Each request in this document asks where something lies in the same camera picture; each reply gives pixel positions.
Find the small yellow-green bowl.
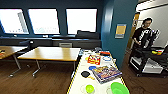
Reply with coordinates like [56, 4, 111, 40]
[85, 84, 96, 94]

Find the green plate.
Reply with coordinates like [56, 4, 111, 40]
[110, 81, 130, 94]

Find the dark back cushion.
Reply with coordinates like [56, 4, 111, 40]
[75, 29, 101, 40]

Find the red and yellow box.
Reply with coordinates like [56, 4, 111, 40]
[87, 55, 102, 66]

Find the red and black item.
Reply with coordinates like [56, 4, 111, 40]
[99, 50, 112, 56]

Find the small blue disc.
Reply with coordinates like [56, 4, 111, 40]
[88, 65, 98, 71]

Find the bright office window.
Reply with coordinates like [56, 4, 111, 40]
[27, 8, 61, 36]
[65, 8, 98, 35]
[0, 8, 30, 35]

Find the colourful board game box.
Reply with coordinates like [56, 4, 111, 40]
[91, 65, 123, 84]

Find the long light wooden table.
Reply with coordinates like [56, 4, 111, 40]
[17, 46, 82, 78]

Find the white table with items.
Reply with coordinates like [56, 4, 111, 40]
[66, 49, 130, 94]

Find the brown wooden door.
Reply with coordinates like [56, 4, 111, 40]
[128, 12, 141, 51]

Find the dark office chair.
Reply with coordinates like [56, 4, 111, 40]
[18, 39, 34, 56]

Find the person in dark clothes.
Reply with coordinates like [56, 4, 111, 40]
[132, 17, 160, 50]

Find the black wheeled cart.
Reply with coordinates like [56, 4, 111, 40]
[128, 46, 168, 78]

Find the small wooden side table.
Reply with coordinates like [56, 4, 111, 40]
[0, 45, 28, 78]

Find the white and blue ring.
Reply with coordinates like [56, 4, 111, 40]
[102, 55, 113, 63]

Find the yellow wall sign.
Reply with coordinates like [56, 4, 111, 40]
[114, 23, 128, 39]

